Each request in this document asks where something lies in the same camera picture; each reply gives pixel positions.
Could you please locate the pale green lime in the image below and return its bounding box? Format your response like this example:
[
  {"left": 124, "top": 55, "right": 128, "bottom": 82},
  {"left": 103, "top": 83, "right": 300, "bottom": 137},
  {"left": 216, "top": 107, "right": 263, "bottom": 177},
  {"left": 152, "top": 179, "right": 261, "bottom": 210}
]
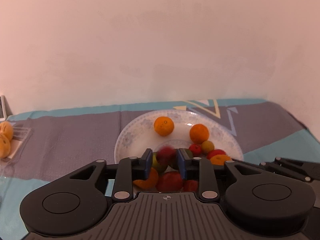
[{"left": 152, "top": 152, "right": 162, "bottom": 171}]

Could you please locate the large orange tangerine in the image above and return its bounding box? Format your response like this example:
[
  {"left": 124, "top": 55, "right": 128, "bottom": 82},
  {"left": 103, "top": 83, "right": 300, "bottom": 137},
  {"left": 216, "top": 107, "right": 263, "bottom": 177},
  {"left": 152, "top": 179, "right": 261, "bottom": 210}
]
[{"left": 210, "top": 154, "right": 232, "bottom": 166}]

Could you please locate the clear plastic fruit tray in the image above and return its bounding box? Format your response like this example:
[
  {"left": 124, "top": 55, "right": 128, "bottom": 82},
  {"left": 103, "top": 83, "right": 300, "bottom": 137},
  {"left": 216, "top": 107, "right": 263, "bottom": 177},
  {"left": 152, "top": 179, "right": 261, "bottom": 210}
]
[{"left": 1, "top": 122, "right": 32, "bottom": 172}]

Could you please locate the dark green lime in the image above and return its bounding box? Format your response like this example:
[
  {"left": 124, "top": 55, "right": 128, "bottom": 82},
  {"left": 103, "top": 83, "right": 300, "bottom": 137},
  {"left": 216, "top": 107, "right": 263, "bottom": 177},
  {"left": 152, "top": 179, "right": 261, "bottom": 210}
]
[{"left": 184, "top": 148, "right": 193, "bottom": 159}]

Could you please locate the white digital clock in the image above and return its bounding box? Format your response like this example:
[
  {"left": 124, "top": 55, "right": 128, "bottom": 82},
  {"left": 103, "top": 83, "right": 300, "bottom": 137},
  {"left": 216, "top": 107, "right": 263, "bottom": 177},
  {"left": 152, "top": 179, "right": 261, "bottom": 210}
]
[{"left": 0, "top": 95, "right": 12, "bottom": 121}]

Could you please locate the red tomato with stem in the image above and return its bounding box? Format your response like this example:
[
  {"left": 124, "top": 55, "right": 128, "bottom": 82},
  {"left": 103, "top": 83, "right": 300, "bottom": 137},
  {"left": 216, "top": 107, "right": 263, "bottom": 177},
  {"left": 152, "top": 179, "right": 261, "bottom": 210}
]
[{"left": 189, "top": 144, "right": 202, "bottom": 157}]

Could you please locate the yellow pepino melon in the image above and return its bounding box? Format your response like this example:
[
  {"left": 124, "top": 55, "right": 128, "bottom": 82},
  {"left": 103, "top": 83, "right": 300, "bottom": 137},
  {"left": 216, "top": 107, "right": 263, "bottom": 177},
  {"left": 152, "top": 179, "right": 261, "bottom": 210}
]
[
  {"left": 0, "top": 134, "right": 11, "bottom": 158},
  {"left": 0, "top": 121, "right": 14, "bottom": 141}
]

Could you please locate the white blue patterned bowl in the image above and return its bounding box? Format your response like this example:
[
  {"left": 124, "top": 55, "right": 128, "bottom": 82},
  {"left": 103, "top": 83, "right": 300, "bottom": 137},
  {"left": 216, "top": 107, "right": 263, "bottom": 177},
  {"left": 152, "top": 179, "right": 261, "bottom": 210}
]
[{"left": 114, "top": 109, "right": 244, "bottom": 163}]

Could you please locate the blue grey patterned tablecloth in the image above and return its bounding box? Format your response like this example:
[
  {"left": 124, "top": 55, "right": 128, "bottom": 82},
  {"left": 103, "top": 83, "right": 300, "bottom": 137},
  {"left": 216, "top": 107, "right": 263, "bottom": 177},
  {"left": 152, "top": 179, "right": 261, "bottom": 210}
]
[{"left": 1, "top": 99, "right": 319, "bottom": 239}]

